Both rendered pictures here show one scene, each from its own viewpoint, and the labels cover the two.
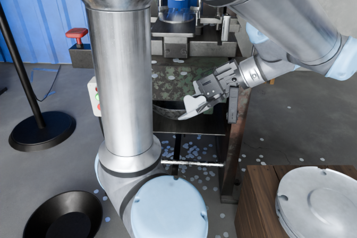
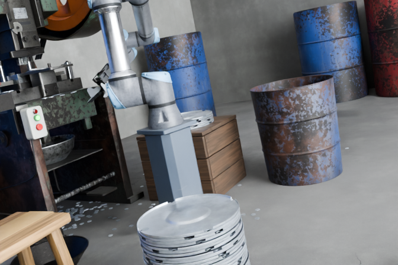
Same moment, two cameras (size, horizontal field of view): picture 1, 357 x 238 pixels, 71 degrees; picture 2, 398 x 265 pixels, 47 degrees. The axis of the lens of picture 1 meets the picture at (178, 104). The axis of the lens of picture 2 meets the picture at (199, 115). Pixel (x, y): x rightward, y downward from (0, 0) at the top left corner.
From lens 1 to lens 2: 1.80 m
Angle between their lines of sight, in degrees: 59
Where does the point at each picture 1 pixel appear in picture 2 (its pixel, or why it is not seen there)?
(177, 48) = (52, 86)
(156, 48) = (35, 93)
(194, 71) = (73, 96)
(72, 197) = not seen: hidden behind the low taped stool
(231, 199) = (135, 195)
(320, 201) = not seen: hidden behind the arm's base
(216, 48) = (71, 84)
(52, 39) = not seen: outside the picture
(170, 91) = (63, 115)
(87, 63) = (7, 105)
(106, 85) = (118, 38)
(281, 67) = (131, 56)
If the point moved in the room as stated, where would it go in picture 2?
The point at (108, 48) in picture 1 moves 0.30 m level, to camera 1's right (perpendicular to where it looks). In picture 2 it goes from (117, 23) to (160, 19)
